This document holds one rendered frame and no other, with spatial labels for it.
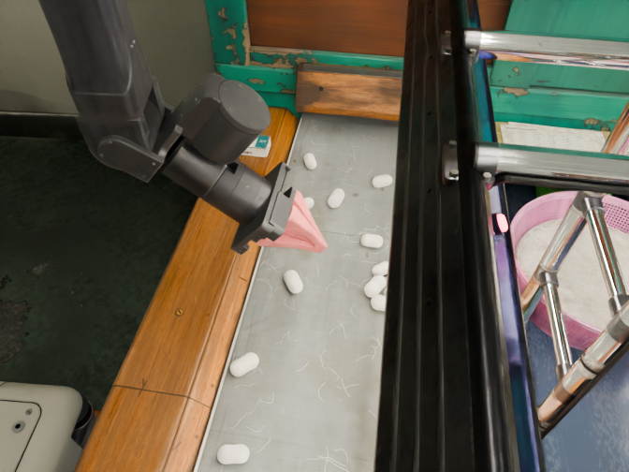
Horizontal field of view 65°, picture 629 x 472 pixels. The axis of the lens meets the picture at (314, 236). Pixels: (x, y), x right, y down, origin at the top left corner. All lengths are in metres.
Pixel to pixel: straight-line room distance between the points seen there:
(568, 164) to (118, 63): 0.34
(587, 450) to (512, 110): 0.56
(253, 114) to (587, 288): 0.53
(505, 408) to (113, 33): 0.37
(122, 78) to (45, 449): 0.90
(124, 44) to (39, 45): 1.74
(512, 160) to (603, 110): 0.70
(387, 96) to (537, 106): 0.27
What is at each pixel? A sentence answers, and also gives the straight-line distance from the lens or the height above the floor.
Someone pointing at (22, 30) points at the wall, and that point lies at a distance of 2.19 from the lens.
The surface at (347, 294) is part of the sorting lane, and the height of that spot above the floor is 0.74.
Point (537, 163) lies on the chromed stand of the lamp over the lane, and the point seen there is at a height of 1.12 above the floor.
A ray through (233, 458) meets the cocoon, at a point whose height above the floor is 0.76.
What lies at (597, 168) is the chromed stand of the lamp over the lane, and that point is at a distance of 0.33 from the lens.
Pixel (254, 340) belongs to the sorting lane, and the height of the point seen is 0.74.
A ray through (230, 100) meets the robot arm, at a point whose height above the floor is 1.05.
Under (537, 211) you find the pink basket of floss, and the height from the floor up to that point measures 0.75.
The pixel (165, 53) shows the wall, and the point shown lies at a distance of 1.99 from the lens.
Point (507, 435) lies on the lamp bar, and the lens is 0.22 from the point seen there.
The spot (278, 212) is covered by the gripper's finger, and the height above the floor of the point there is 0.93.
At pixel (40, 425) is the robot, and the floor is 0.28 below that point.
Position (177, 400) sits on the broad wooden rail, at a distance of 0.61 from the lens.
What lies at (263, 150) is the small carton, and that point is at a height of 0.78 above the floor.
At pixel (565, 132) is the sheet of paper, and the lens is 0.99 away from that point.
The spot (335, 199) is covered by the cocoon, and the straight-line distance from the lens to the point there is 0.78.
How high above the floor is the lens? 1.30
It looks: 48 degrees down
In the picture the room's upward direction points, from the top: straight up
